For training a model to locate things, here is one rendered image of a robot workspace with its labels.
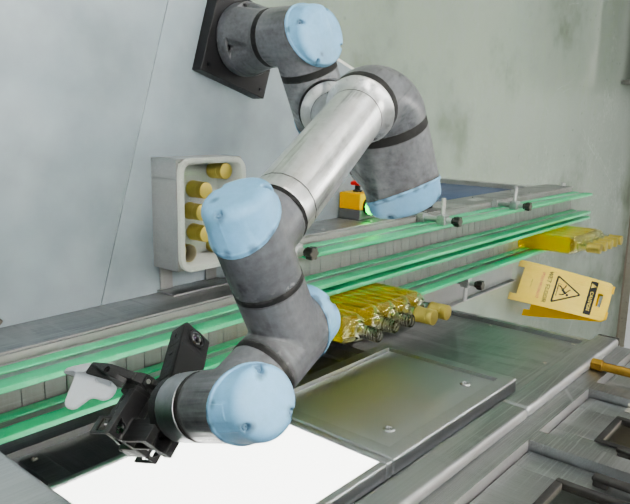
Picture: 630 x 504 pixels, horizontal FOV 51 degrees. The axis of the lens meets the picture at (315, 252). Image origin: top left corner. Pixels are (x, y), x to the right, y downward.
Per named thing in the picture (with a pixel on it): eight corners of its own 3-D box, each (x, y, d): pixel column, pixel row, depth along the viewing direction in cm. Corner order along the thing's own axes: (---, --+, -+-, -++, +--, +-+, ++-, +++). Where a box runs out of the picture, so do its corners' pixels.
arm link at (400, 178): (326, 50, 139) (442, 118, 93) (344, 116, 147) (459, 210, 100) (273, 70, 138) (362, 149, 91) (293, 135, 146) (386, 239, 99)
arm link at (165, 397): (194, 356, 70) (248, 397, 74) (173, 359, 74) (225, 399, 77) (158, 419, 66) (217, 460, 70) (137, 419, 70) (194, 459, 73)
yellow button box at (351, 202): (337, 217, 180) (359, 220, 175) (338, 189, 178) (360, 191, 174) (353, 214, 185) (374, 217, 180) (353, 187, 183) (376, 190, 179)
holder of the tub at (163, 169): (154, 292, 137) (178, 299, 132) (150, 157, 132) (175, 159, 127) (218, 278, 150) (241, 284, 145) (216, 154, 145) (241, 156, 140)
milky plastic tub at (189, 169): (154, 267, 136) (181, 274, 130) (151, 156, 131) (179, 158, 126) (219, 255, 149) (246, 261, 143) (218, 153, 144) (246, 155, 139)
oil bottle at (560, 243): (517, 246, 241) (597, 258, 224) (518, 231, 240) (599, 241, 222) (523, 244, 246) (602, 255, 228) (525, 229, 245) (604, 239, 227)
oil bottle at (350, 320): (274, 324, 147) (351, 347, 134) (274, 299, 146) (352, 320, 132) (291, 318, 151) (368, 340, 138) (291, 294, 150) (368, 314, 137)
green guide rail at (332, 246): (279, 253, 144) (307, 259, 139) (280, 249, 144) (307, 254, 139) (572, 193, 275) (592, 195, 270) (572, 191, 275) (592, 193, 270)
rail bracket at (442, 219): (413, 222, 186) (456, 228, 177) (415, 195, 184) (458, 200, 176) (421, 220, 189) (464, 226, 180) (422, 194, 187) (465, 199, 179)
